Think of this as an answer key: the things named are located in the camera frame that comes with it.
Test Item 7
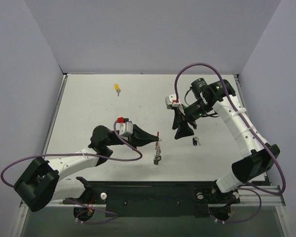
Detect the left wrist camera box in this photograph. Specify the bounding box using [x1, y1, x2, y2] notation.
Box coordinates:
[117, 117, 134, 137]

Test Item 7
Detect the dark blue tagged key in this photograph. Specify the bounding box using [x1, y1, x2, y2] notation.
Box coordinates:
[192, 136, 201, 146]

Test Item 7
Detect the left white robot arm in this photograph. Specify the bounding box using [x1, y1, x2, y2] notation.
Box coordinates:
[13, 122, 159, 212]

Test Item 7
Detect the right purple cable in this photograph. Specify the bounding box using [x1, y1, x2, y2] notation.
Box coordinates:
[175, 63, 286, 225]

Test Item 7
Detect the chain of metal keyrings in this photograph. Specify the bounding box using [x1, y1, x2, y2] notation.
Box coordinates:
[152, 138, 163, 165]

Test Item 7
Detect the yellow tagged key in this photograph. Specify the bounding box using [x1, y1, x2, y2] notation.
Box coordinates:
[114, 83, 121, 96]

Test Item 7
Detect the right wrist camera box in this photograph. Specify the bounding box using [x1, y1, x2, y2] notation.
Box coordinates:
[165, 94, 184, 113]

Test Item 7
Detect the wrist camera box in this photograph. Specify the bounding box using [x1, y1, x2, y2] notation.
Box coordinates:
[165, 94, 184, 113]
[117, 117, 134, 137]

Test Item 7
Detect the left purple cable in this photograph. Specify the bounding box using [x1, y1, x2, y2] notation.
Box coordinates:
[0, 122, 143, 225]

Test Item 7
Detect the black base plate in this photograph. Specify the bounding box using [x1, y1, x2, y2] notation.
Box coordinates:
[76, 180, 240, 218]

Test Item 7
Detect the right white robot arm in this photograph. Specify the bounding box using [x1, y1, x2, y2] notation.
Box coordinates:
[165, 78, 280, 202]

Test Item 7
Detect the purple cable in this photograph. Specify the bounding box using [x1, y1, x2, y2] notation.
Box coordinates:
[175, 63, 286, 225]
[0, 122, 143, 225]

